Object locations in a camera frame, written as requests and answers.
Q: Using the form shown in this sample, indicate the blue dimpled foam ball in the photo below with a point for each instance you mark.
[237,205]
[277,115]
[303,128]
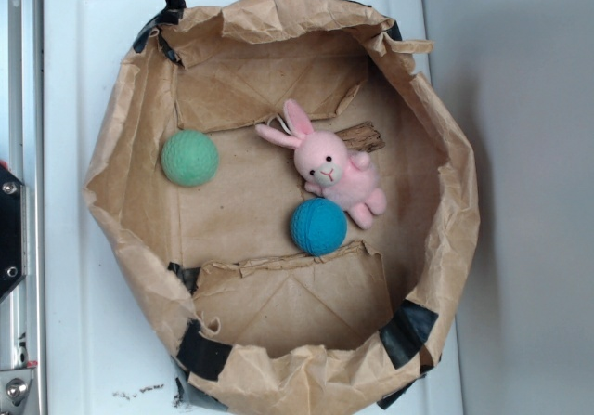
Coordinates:
[318,226]

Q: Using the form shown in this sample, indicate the green dimpled foam ball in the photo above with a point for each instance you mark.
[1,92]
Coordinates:
[189,158]

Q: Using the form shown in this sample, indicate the pink plush bunny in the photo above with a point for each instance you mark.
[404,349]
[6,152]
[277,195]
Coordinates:
[330,170]

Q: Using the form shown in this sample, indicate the torn brown cardboard scrap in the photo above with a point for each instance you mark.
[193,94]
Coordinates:
[362,137]

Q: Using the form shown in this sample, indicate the brown paper bag bin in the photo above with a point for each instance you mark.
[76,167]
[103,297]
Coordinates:
[257,325]

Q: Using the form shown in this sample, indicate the black metal bracket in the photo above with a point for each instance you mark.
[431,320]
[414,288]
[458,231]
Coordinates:
[12,237]

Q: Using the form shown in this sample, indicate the aluminium frame rail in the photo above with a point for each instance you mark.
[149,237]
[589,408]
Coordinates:
[23,374]

